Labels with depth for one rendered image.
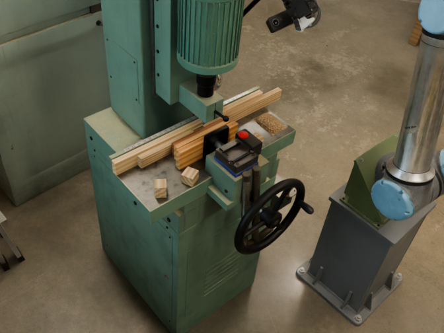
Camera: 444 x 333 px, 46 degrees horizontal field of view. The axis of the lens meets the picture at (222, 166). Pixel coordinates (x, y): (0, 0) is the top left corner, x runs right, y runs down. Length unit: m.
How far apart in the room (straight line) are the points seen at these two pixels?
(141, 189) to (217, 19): 0.53
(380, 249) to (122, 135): 1.05
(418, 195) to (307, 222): 1.06
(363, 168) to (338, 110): 1.51
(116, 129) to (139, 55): 0.36
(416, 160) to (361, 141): 1.58
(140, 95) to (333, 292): 1.28
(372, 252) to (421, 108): 0.73
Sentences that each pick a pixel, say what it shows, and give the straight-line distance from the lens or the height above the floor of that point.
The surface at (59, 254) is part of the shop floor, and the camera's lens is 2.54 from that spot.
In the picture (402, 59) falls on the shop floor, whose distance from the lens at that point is 4.09.
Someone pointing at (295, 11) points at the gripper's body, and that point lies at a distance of 1.63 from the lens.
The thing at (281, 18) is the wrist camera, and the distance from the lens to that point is 1.68.
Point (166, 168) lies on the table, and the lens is 1.59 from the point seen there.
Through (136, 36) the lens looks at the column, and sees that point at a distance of 1.60.
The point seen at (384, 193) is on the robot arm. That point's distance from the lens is 1.73.
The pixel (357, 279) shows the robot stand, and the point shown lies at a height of 0.22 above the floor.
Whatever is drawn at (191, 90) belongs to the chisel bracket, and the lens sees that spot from 1.61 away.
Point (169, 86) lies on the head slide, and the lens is 1.61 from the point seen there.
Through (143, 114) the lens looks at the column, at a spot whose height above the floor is 0.92.
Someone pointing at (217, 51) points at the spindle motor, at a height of 1.27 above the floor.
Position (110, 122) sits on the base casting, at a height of 0.80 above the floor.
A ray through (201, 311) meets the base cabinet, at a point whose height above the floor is 0.09.
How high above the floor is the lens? 2.03
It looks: 45 degrees down
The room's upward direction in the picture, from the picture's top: 6 degrees clockwise
